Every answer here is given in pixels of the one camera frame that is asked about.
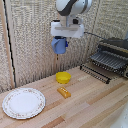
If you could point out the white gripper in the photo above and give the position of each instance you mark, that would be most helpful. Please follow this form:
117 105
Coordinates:
68 30

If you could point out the black dish rack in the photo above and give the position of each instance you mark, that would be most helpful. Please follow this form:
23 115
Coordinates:
113 55

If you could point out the yellow plastic bowl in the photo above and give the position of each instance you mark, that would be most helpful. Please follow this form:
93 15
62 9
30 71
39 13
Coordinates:
63 77

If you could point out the white plate with floral rim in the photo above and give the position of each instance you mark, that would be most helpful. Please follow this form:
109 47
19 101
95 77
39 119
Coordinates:
23 103

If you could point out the orange rectangular block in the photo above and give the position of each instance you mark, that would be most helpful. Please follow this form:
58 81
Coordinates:
63 92

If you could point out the blue plastic cup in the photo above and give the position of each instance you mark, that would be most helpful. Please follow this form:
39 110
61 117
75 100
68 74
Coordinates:
59 45

